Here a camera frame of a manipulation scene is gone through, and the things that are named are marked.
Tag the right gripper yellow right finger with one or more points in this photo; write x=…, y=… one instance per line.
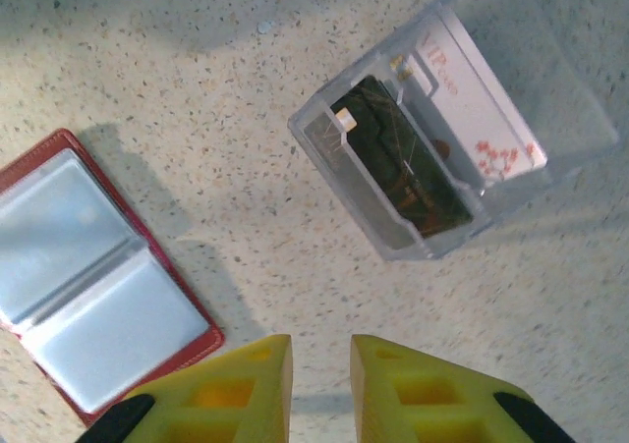
x=432, y=408

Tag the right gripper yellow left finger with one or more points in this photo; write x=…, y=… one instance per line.
x=221, y=404

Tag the red leather card holder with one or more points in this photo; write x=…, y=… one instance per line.
x=113, y=325

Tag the dark green patterned card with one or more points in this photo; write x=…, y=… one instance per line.
x=408, y=168

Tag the white VIP card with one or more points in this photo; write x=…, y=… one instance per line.
x=472, y=99

